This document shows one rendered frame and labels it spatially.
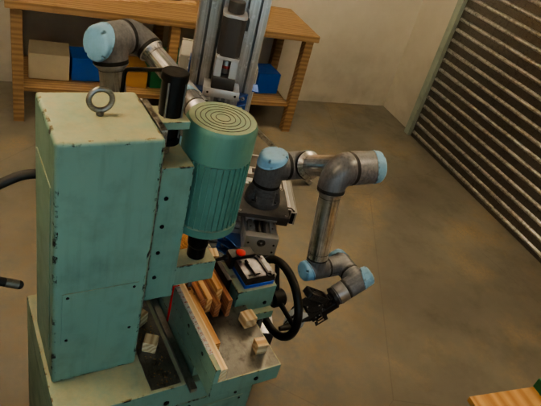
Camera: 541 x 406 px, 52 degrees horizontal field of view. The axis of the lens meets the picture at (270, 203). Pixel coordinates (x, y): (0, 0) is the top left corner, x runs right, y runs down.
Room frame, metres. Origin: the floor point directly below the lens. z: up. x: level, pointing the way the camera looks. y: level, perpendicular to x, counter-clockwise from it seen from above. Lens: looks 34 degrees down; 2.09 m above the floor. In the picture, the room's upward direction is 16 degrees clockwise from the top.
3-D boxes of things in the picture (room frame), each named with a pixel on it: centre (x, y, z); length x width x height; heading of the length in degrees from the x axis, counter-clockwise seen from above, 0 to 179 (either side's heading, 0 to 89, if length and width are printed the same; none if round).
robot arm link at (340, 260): (1.64, -0.31, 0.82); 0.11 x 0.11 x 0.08; 36
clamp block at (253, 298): (1.29, 0.01, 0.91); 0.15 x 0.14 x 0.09; 37
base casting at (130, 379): (1.11, 0.26, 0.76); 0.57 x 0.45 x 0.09; 127
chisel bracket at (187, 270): (1.17, 0.18, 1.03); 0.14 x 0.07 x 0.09; 127
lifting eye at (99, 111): (1.01, 0.39, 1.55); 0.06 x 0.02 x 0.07; 127
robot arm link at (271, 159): (1.93, 0.03, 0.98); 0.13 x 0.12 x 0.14; 126
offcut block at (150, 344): (1.05, 0.22, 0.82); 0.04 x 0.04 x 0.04; 6
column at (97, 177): (1.01, 0.39, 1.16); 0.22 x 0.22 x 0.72; 37
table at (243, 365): (1.24, 0.07, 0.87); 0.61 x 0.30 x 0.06; 37
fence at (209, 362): (1.16, 0.19, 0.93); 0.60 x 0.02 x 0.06; 37
